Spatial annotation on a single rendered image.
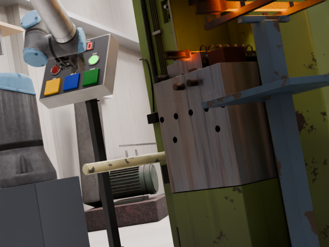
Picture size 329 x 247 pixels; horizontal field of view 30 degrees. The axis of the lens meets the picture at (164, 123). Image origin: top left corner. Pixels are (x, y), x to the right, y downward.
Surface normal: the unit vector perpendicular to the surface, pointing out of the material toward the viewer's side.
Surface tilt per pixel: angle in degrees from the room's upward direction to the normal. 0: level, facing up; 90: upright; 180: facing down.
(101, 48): 60
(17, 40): 90
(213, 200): 90
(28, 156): 70
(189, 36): 90
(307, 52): 90
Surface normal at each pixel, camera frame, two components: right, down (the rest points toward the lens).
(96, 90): -0.06, 0.86
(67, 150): 0.94, -0.18
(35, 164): 0.61, -0.49
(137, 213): -0.19, -0.03
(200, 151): -0.75, 0.09
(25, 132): 0.67, -0.16
